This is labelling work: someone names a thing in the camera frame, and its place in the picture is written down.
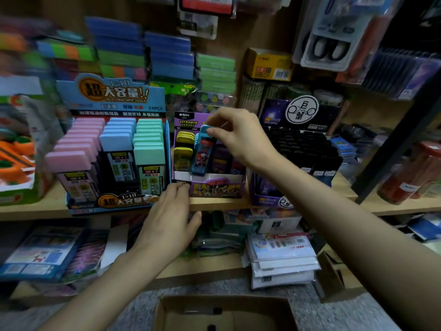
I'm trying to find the person's right hand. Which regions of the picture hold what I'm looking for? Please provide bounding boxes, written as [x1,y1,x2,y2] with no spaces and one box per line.
[205,107,283,173]

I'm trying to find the person's left hand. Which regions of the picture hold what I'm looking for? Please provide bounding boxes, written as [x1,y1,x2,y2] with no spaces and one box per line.
[131,183,203,266]

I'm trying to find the black and white display box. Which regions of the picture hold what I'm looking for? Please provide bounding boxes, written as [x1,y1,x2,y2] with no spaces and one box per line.
[249,96,345,207]

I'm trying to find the purple display box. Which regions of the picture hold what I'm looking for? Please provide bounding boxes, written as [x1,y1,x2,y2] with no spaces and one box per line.
[170,110,248,199]

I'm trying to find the wooden shelf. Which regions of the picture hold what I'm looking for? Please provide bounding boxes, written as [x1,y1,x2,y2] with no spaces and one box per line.
[0,0,441,308]

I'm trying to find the brown cardboard box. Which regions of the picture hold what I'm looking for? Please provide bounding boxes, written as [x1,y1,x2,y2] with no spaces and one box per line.
[153,294,299,331]

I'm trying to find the blue display box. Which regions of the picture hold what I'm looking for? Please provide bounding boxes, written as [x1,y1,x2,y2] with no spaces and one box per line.
[55,74,170,217]

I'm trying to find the person's right forearm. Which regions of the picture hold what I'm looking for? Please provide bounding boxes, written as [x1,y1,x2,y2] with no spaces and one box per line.
[258,155,441,331]

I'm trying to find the person's left forearm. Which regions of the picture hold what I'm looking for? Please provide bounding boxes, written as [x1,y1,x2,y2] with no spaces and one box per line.
[38,251,173,331]

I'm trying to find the orange carrot pen display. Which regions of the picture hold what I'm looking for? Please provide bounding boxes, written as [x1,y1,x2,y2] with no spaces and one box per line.
[0,75,66,206]

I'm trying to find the heap of green teal packs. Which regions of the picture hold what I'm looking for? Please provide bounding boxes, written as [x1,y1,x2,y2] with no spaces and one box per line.
[193,210,245,256]

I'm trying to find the stack of green packets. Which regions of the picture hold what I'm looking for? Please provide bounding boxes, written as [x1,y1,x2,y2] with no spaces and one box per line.
[195,53,237,94]

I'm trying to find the yellow carton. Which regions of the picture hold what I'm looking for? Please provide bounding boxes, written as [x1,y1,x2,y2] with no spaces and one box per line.
[244,48,296,82]

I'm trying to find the white printed carton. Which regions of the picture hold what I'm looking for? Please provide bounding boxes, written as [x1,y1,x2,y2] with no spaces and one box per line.
[256,217,303,235]

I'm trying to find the stack of white packets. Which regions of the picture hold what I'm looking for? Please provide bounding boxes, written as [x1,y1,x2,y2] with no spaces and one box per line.
[244,232,321,290]

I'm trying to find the hanging white blister package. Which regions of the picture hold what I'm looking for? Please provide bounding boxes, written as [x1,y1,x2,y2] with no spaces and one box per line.
[300,0,407,72]

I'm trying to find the stack of blue packets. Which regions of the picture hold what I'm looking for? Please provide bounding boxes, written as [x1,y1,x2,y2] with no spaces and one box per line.
[86,16,196,81]

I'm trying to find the black red hanging package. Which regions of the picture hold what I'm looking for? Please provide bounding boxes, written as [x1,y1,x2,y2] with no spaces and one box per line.
[179,0,238,17]

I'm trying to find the red cylinder containers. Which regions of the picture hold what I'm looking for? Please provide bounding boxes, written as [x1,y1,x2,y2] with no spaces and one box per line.
[378,141,441,205]

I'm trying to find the small open brown carton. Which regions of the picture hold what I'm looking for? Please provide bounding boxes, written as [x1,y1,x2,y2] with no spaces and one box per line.
[316,245,366,304]

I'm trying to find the row of dark blue refills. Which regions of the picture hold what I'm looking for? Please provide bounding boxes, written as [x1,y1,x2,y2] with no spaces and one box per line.
[362,48,441,101]

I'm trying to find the stack of multicoloured packets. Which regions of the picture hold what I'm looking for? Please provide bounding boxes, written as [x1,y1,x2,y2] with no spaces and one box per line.
[0,17,97,73]

